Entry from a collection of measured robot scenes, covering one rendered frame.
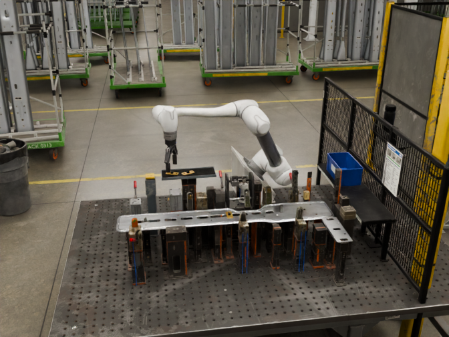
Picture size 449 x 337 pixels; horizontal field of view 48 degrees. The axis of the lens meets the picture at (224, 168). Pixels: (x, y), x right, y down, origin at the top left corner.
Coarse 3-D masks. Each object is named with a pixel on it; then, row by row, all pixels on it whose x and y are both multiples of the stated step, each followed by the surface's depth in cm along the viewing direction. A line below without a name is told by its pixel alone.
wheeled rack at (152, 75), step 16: (128, 0) 928; (160, 0) 849; (160, 16) 859; (112, 32) 1029; (160, 32) 871; (112, 48) 866; (128, 48) 870; (144, 48) 875; (160, 48) 881; (112, 64) 905; (144, 64) 1038; (160, 64) 1041; (112, 80) 889; (128, 80) 905; (144, 80) 919; (160, 80) 919; (160, 96) 921
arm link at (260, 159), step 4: (276, 144) 394; (280, 148) 393; (260, 152) 394; (280, 152) 391; (256, 156) 394; (260, 156) 392; (264, 156) 390; (256, 160) 393; (260, 160) 391; (264, 160) 389; (260, 164) 392; (264, 164) 389; (264, 168) 391
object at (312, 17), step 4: (312, 0) 1403; (316, 0) 1404; (312, 4) 1407; (316, 4) 1409; (312, 8) 1412; (316, 8) 1414; (312, 12) 1416; (312, 16) 1421; (312, 20) 1426; (312, 24) 1430; (308, 28) 1447; (312, 28) 1435; (312, 32) 1440; (308, 36) 1450; (312, 36) 1444; (308, 40) 1438; (312, 40) 1439; (316, 40) 1441
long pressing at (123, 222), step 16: (224, 208) 330; (272, 208) 330; (288, 208) 330; (304, 208) 330; (320, 208) 330; (128, 224) 312; (144, 224) 312; (160, 224) 312; (176, 224) 312; (192, 224) 312; (208, 224) 312; (224, 224) 313
